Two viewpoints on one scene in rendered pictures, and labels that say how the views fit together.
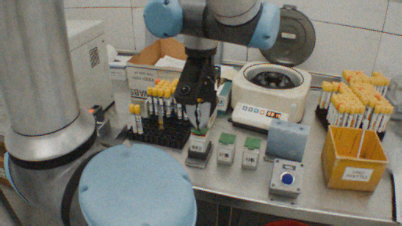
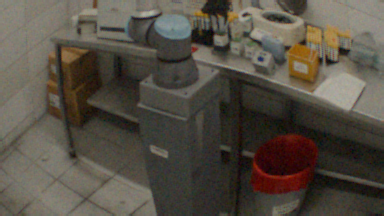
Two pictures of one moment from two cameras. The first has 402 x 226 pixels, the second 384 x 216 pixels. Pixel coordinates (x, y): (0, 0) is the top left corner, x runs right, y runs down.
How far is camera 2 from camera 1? 1.64 m
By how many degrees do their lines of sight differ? 16
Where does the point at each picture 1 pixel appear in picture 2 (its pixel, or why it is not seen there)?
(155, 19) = not seen: outside the picture
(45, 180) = (143, 23)
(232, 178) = (237, 62)
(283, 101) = (278, 29)
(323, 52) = (319, 12)
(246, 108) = (259, 31)
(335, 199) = (290, 80)
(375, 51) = (347, 17)
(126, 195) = (168, 22)
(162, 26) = not seen: outside the picture
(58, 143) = (150, 13)
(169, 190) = (181, 22)
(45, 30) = not seen: outside the picture
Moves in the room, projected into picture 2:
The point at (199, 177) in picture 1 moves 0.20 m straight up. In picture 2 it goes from (217, 59) to (213, 16)
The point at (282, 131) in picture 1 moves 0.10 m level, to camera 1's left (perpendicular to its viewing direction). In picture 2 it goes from (267, 40) to (244, 36)
